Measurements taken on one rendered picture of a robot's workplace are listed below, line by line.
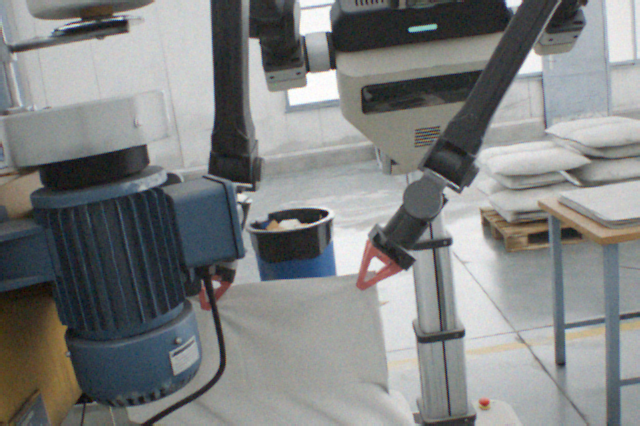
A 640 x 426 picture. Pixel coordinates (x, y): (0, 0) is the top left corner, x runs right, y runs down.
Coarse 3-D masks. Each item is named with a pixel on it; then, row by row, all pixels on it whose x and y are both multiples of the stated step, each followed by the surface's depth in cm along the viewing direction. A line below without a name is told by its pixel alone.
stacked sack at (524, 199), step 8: (552, 184) 440; (560, 184) 439; (568, 184) 436; (504, 192) 444; (512, 192) 438; (520, 192) 434; (528, 192) 430; (536, 192) 426; (544, 192) 424; (552, 192) 423; (560, 192) 422; (496, 200) 440; (504, 200) 430; (512, 200) 424; (520, 200) 422; (528, 200) 420; (536, 200) 419; (504, 208) 420; (512, 208) 419; (520, 208) 419; (528, 208) 419; (536, 208) 419
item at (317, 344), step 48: (240, 288) 108; (288, 288) 106; (336, 288) 105; (240, 336) 110; (288, 336) 108; (336, 336) 107; (192, 384) 113; (240, 384) 112; (288, 384) 110; (336, 384) 109; (384, 384) 110
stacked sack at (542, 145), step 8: (520, 144) 477; (528, 144) 475; (536, 144) 470; (544, 144) 465; (552, 144) 464; (488, 152) 472; (496, 152) 466; (504, 152) 461; (512, 152) 458; (480, 160) 471
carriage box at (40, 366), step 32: (0, 192) 72; (32, 192) 81; (32, 288) 77; (0, 320) 68; (32, 320) 76; (0, 352) 67; (32, 352) 74; (64, 352) 83; (0, 384) 66; (32, 384) 73; (64, 384) 82; (0, 416) 65; (64, 416) 80
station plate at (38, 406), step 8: (40, 400) 73; (32, 408) 71; (40, 408) 73; (24, 416) 69; (32, 416) 71; (40, 416) 72; (48, 416) 74; (16, 424) 67; (24, 424) 69; (32, 424) 70; (40, 424) 72; (48, 424) 74
